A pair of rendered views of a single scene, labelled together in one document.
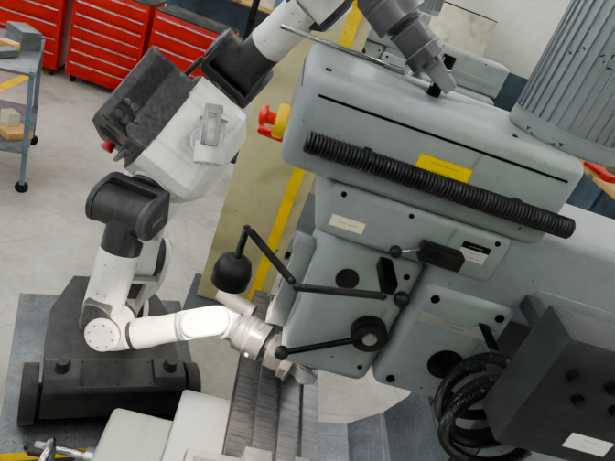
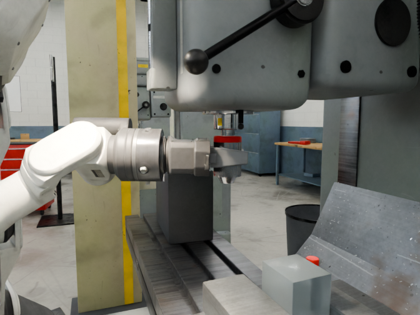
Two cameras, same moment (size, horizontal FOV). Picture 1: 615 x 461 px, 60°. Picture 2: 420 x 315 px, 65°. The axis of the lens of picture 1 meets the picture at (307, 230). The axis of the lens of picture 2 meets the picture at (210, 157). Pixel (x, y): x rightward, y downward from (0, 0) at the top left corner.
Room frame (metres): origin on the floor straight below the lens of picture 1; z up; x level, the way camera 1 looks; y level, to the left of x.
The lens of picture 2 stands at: (0.41, 0.02, 1.29)
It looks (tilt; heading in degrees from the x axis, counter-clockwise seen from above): 6 degrees down; 349
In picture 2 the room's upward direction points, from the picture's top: straight up
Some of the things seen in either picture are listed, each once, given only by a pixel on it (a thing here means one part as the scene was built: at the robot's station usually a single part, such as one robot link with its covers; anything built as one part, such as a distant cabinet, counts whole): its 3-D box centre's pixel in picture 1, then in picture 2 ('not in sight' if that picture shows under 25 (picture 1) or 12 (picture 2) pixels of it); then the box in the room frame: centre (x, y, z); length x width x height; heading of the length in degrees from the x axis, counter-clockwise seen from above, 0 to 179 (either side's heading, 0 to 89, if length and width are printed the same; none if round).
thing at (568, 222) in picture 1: (442, 186); not in sight; (0.81, -0.17, 1.79); 0.45 x 0.04 x 0.04; 99
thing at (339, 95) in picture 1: (420, 138); not in sight; (0.95, -0.13, 1.81); 0.47 x 0.26 x 0.16; 99
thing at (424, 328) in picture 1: (430, 312); (328, 22); (0.97, -0.31, 1.47); 0.24 x 0.19 x 0.26; 9
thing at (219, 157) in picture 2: (302, 375); (228, 157); (0.91, -0.11, 1.23); 0.06 x 0.02 x 0.03; 80
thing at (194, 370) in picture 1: (188, 389); not in sight; (1.45, 0.20, 0.50); 0.20 x 0.05 x 0.20; 30
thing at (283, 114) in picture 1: (281, 121); not in sight; (0.91, 0.11, 1.76); 0.06 x 0.02 x 0.06; 9
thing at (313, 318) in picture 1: (346, 286); (230, 10); (0.95, -0.12, 1.47); 0.21 x 0.19 x 0.32; 9
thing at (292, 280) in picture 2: not in sight; (294, 291); (0.75, -0.14, 1.10); 0.06 x 0.05 x 0.06; 12
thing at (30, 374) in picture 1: (27, 392); not in sight; (1.18, 0.66, 0.50); 0.20 x 0.05 x 0.20; 30
